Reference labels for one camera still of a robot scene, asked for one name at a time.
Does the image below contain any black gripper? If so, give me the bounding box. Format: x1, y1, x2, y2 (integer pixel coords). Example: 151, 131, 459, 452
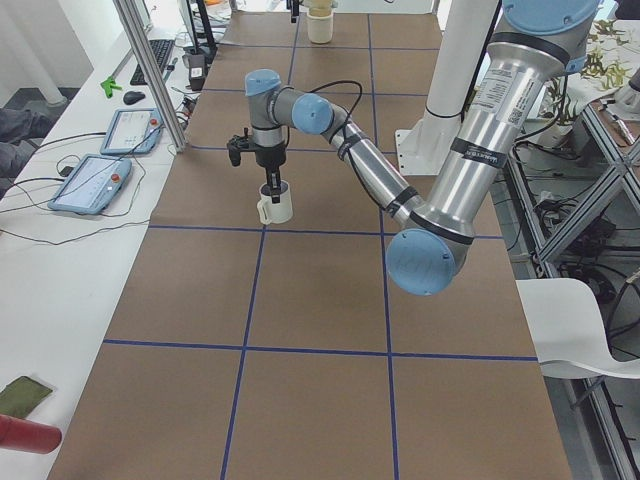
255, 0, 299, 203

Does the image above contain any white ribbed cup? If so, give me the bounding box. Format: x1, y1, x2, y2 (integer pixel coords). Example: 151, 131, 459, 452
256, 180, 293, 225

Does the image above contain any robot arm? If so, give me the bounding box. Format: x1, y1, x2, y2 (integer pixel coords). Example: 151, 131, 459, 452
227, 1, 598, 296

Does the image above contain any black label box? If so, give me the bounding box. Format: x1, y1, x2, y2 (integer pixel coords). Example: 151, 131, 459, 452
183, 53, 208, 92

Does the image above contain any white oval bowl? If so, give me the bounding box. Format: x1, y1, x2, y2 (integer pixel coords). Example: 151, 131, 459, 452
304, 0, 334, 44

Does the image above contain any black keyboard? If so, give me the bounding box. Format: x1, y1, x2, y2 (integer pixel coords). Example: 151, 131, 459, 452
129, 38, 177, 86

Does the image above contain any blue teach pendant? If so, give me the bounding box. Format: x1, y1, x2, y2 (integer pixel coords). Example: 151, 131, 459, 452
47, 155, 132, 215
100, 108, 164, 156

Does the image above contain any black computer mouse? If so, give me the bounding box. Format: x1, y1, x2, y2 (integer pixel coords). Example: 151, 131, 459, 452
122, 91, 146, 105

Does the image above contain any seated person grey shirt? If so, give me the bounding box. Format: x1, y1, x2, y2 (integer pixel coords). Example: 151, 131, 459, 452
1, 108, 54, 196

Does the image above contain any white plastic chair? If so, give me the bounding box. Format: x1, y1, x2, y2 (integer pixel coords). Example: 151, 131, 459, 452
516, 278, 639, 380

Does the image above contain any green bean bag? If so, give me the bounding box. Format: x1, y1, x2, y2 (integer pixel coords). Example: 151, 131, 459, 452
0, 376, 53, 419

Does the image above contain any red fire extinguisher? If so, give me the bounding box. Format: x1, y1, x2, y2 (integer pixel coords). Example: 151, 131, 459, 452
1, 415, 62, 454

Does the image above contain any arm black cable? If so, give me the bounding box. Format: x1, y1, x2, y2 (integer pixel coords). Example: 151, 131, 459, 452
299, 79, 364, 151

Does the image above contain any white camera stand base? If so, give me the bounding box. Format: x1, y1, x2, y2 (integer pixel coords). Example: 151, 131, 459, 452
395, 112, 454, 176

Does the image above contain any green handled tool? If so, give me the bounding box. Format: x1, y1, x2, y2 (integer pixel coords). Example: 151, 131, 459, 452
100, 76, 122, 98

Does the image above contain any aluminium frame post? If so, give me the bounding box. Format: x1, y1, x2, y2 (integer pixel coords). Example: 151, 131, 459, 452
113, 0, 186, 153

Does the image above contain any white camera stand pole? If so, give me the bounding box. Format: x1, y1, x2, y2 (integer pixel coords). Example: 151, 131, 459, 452
425, 0, 501, 121

